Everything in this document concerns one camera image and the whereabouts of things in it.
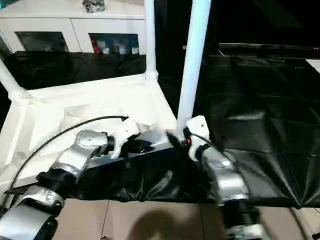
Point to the white plastic table top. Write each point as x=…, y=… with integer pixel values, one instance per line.
x=87, y=100

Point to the white plastic table leg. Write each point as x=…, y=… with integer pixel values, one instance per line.
x=150, y=37
x=10, y=80
x=192, y=62

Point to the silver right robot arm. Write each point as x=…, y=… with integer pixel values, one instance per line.
x=230, y=180

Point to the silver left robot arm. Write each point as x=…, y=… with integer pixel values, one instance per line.
x=82, y=147

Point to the black cloth mat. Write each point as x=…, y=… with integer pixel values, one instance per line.
x=262, y=112

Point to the white cabinet with glass doors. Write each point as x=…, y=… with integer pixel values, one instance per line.
x=75, y=23

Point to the dark crumpled bag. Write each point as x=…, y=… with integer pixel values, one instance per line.
x=93, y=5

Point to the white flat board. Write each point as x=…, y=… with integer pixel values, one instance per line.
x=314, y=64

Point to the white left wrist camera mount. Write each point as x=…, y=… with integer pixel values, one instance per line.
x=127, y=130

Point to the dark metal rail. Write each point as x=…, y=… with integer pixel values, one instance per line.
x=270, y=47

